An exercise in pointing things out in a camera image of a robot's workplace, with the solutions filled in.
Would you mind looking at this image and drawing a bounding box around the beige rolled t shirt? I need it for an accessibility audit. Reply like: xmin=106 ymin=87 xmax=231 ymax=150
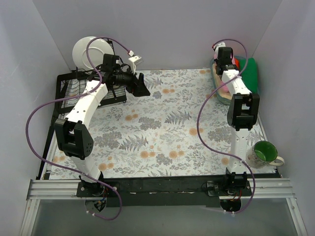
xmin=212 ymin=63 xmax=232 ymax=104

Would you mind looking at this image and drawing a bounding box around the floral green-inside mug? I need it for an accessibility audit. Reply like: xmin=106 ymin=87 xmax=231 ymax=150
xmin=246 ymin=141 xmax=285 ymax=169

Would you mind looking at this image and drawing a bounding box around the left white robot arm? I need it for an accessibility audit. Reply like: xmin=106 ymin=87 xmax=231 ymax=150
xmin=54 ymin=54 xmax=150 ymax=197

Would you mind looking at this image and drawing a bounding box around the black wire dish rack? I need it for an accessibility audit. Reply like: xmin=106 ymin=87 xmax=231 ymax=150
xmin=36 ymin=68 xmax=127 ymax=180

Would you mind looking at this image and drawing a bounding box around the green rolled t shirt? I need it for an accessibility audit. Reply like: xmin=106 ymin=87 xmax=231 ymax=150
xmin=242 ymin=58 xmax=258 ymax=93

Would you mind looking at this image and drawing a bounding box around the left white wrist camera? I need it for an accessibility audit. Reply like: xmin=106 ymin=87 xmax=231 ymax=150
xmin=127 ymin=50 xmax=143 ymax=74

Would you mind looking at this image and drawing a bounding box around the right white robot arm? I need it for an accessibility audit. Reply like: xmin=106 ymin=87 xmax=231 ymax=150
xmin=215 ymin=42 xmax=259 ymax=196

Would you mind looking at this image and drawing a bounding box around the aluminium frame rail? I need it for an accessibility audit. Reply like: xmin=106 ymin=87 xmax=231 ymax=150
xmin=27 ymin=178 xmax=307 ymax=236

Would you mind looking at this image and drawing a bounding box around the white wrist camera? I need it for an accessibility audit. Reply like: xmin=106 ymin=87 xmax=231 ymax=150
xmin=212 ymin=42 xmax=226 ymax=54
xmin=127 ymin=50 xmax=143 ymax=74

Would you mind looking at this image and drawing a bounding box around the white round plate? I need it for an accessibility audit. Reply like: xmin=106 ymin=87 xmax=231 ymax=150
xmin=72 ymin=36 xmax=114 ymax=71

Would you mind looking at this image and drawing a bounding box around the clear blue plastic bin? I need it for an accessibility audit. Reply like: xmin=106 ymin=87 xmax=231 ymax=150
xmin=210 ymin=56 xmax=258 ymax=105

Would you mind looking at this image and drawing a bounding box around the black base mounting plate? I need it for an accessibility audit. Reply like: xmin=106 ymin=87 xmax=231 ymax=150
xmin=76 ymin=175 xmax=253 ymax=207

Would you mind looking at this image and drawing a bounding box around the orange rolled t shirt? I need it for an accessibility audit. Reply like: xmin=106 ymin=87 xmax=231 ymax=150
xmin=232 ymin=57 xmax=240 ymax=71

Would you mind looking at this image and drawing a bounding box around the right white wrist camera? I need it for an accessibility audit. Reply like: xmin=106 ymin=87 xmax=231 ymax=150
xmin=212 ymin=42 xmax=226 ymax=54

